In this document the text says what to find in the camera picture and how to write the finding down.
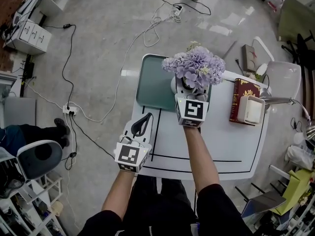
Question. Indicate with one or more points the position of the yellow-green paper box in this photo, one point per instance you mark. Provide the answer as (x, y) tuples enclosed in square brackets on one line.
[(297, 188)]

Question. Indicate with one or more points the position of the white rectangular holder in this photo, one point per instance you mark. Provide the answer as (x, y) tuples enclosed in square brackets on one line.
[(251, 110)]

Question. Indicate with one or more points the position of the brown cardboard box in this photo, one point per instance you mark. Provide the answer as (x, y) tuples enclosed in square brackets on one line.
[(249, 58)]

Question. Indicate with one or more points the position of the red book gold ornament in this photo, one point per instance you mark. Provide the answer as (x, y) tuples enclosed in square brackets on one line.
[(240, 95)]

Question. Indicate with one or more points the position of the white chair grey seat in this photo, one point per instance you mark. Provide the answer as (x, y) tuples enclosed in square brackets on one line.
[(39, 158)]

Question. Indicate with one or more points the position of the person's left forearm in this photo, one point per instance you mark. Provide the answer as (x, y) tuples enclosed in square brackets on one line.
[(118, 193)]

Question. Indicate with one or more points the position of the white drawer cabinet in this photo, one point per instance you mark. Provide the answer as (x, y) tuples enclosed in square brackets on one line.
[(30, 37)]

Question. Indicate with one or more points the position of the black router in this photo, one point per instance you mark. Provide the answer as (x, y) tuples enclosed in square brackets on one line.
[(27, 70)]

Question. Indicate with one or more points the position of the clear plastic bag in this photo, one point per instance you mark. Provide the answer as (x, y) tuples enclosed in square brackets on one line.
[(299, 156)]

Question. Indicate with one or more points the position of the person's black clothing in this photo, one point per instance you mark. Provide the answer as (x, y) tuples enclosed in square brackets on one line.
[(152, 205)]

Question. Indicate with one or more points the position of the white power strip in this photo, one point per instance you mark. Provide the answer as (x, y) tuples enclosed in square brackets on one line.
[(69, 109), (177, 10)]

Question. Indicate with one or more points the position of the grey folder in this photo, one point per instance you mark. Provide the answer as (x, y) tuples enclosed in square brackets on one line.
[(268, 200)]

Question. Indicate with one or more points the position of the white plastic chair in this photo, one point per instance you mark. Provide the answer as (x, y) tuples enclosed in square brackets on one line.
[(283, 75)]

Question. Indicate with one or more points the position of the black office chair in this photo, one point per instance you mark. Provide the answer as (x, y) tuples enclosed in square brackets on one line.
[(302, 48)]

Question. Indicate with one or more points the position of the silver desk lamp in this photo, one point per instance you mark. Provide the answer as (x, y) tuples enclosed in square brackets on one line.
[(278, 99)]

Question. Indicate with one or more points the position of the olive green board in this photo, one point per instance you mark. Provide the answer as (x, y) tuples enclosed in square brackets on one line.
[(295, 18)]

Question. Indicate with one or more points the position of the teal tray white rim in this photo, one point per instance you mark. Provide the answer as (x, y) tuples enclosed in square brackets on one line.
[(152, 82)]

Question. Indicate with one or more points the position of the grey flat stick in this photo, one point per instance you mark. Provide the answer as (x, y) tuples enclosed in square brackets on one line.
[(230, 49)]

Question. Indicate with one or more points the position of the black power adapter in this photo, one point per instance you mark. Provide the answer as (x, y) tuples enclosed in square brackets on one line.
[(66, 26)]

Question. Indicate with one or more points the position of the small white flower bunch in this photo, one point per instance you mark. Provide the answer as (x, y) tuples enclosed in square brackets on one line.
[(259, 71)]

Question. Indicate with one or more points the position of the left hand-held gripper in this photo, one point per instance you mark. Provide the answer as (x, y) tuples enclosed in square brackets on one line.
[(128, 155)]

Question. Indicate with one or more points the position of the person's right forearm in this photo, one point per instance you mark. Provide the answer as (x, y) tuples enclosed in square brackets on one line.
[(200, 156)]

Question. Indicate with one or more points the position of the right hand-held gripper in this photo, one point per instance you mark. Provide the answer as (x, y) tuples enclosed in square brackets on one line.
[(192, 109)]

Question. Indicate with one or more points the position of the purple potted flower white pot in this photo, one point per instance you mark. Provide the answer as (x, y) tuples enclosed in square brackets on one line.
[(194, 63)]

